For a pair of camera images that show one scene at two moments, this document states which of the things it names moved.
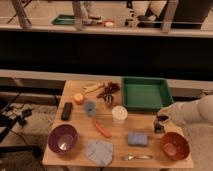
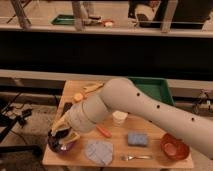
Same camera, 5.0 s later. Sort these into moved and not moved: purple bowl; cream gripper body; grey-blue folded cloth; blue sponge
Moved: cream gripper body
Not moved: blue sponge; purple bowl; grey-blue folded cloth
